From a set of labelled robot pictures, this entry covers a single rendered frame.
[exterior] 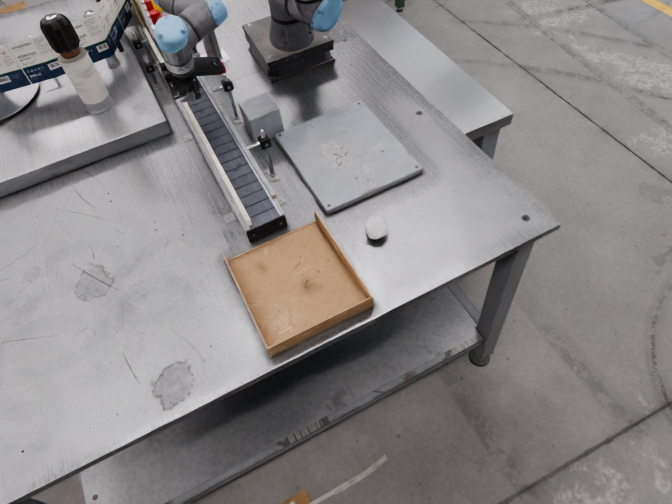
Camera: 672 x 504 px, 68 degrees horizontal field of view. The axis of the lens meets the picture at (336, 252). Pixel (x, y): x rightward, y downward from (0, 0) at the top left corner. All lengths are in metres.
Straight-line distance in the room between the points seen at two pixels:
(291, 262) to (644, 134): 2.24
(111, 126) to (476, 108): 1.13
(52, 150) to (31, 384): 0.75
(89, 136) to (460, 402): 1.54
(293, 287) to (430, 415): 0.91
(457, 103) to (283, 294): 0.84
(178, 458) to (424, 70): 1.49
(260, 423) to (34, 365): 0.73
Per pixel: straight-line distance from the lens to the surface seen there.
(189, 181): 1.53
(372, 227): 1.26
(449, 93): 1.71
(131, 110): 1.79
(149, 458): 1.83
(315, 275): 1.22
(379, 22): 2.07
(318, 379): 1.76
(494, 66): 3.35
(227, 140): 1.54
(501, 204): 1.38
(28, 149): 1.82
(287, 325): 1.16
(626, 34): 3.82
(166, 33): 1.34
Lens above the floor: 1.84
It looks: 53 degrees down
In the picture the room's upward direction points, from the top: 8 degrees counter-clockwise
